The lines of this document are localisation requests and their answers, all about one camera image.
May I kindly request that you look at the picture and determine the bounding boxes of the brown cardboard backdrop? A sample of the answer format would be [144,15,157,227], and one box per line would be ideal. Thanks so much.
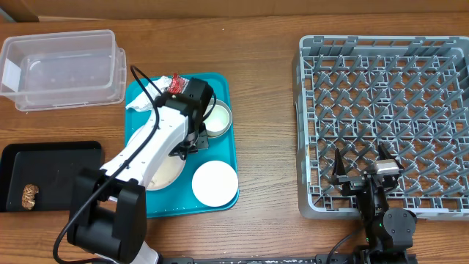
[1,0,468,22]

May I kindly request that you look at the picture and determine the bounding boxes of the black plastic tray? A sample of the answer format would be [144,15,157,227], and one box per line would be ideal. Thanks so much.
[1,141,104,212]

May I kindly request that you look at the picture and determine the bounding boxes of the teal plastic tray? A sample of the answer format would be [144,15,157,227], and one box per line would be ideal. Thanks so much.
[124,73,240,219]

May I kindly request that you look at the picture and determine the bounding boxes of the red snack wrapper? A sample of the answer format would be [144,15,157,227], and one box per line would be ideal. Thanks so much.
[168,73,189,94]

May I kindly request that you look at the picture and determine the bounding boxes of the white napkin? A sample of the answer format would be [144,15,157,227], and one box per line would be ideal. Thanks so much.
[125,76,172,112]

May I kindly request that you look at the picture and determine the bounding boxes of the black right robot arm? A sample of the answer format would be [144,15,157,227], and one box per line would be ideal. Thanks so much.
[332,144,418,264]

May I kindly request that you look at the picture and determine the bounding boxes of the white paper cup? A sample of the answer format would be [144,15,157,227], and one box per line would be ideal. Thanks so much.
[204,105,229,137]

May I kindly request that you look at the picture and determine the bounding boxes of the brown food scrap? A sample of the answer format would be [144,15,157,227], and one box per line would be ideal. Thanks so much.
[21,184,39,210]

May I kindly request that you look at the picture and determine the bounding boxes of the clear plastic bin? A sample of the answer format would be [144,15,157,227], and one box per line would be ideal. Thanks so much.
[1,29,127,111]

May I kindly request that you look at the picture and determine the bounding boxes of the large white plate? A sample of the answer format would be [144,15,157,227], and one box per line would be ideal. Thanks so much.
[117,123,187,190]

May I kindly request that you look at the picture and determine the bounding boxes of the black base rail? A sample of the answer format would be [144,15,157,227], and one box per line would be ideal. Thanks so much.
[162,254,418,264]

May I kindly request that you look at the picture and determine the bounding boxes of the grey metal bowl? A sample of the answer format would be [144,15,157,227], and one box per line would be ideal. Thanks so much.
[204,98,232,138]

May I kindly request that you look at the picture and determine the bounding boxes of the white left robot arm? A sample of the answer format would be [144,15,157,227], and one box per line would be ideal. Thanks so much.
[59,78,215,263]

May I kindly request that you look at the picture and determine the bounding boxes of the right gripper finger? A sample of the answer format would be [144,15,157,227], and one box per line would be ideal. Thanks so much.
[377,143,395,161]
[333,148,347,177]

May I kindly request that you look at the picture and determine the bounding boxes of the grey dishwasher rack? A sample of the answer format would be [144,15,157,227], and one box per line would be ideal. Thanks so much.
[292,35,468,221]

